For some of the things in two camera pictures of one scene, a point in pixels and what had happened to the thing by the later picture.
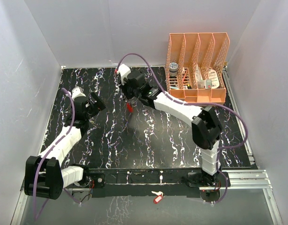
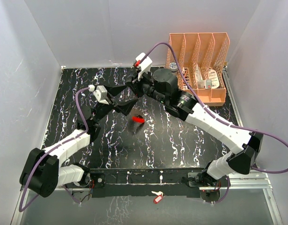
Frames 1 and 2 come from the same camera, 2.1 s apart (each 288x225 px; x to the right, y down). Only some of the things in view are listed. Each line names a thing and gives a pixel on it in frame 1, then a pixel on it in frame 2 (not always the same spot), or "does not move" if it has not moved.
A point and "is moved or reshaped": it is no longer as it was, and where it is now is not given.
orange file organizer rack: [195, 69] does not move
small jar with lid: [173, 67] does not move
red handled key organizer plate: [129, 108] is moved or reshaped
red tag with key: [158, 198] does not move
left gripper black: [99, 104] -> [125, 108]
